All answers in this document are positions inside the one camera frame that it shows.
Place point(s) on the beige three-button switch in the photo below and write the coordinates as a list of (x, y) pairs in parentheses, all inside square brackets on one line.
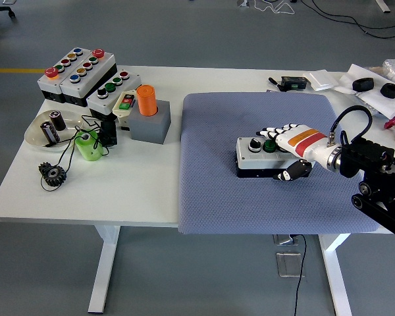
[(125, 102)]

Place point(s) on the shiny metal dish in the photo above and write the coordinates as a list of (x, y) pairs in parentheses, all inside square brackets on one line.
[(36, 135)]

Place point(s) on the five-button control box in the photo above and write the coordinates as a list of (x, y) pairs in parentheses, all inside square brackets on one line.
[(73, 89), (49, 86)]

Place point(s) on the black metal gear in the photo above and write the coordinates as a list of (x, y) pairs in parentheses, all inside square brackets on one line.
[(54, 174)]

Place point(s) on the black module with green connector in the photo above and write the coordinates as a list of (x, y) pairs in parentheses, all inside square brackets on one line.
[(294, 82)]

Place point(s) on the grey-blue textured mat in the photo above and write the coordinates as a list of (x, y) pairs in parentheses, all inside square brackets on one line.
[(224, 197)]

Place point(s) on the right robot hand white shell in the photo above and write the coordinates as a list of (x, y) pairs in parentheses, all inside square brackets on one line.
[(303, 141)]

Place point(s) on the metal floor outlet box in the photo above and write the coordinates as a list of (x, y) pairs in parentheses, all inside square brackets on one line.
[(288, 265)]

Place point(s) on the black office chair base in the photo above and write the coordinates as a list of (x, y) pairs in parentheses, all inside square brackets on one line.
[(10, 14)]

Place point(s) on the metal floor outlet lid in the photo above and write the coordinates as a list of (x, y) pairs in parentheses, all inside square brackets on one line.
[(284, 239)]

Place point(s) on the control box with black knob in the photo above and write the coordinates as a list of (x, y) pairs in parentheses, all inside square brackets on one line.
[(97, 103)]

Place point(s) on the green plastic cylinder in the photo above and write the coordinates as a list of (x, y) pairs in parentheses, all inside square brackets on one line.
[(89, 148)]

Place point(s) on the orange plastic cylinder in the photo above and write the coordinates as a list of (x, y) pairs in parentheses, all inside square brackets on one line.
[(147, 102)]

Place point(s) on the white table leg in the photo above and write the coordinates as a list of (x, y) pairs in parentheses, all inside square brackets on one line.
[(337, 279), (103, 270)]

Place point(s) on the black capacitor cylinder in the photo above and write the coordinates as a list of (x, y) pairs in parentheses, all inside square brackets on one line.
[(50, 132), (58, 121)]

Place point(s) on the grey square block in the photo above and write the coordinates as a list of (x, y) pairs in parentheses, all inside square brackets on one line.
[(148, 130)]

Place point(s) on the black marker pen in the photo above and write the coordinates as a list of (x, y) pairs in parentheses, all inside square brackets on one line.
[(274, 81)]

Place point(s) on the small black component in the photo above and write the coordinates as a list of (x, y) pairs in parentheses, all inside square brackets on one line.
[(109, 133)]

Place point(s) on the white foam sheet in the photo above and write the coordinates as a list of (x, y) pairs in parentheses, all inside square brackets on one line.
[(349, 75)]

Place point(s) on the control box with key switch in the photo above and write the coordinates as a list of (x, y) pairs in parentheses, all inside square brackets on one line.
[(250, 159)]

